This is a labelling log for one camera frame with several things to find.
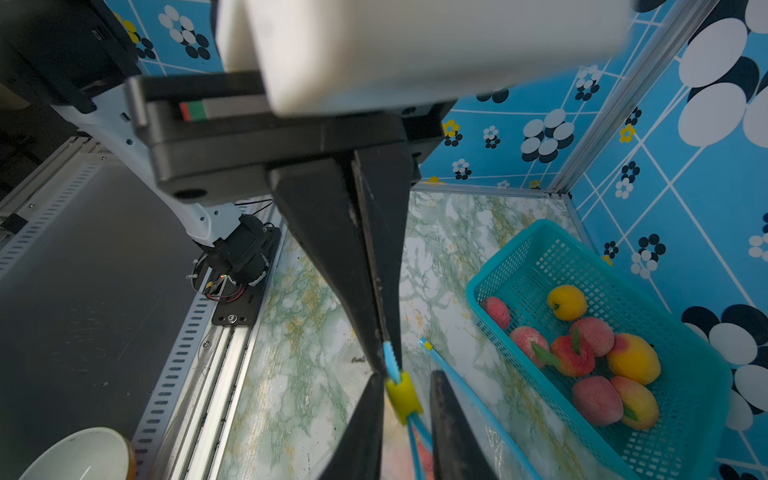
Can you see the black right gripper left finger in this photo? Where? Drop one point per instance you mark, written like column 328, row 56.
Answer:
column 359, row 452

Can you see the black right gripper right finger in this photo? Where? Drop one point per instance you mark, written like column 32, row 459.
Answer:
column 456, row 452

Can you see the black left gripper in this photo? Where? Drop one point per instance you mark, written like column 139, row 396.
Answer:
column 212, row 138

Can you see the clear zip bag blue zipper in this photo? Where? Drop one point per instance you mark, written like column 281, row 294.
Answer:
column 399, row 390

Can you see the pink fuzzy peach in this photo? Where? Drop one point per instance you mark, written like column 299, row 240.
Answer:
column 597, row 401

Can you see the yellow round peach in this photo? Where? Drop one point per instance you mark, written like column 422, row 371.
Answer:
column 567, row 302

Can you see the teal plastic mesh basket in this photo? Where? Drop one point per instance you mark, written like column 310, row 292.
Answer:
column 670, row 428

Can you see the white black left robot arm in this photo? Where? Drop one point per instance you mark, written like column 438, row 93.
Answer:
column 77, row 56

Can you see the yellow red peach top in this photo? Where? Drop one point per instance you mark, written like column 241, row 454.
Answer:
column 634, row 358

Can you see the white bowl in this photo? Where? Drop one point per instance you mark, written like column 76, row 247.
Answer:
column 92, row 453

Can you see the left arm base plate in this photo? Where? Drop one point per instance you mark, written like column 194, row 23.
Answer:
column 240, row 288

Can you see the aluminium front rail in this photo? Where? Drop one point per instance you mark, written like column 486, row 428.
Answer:
column 95, row 291

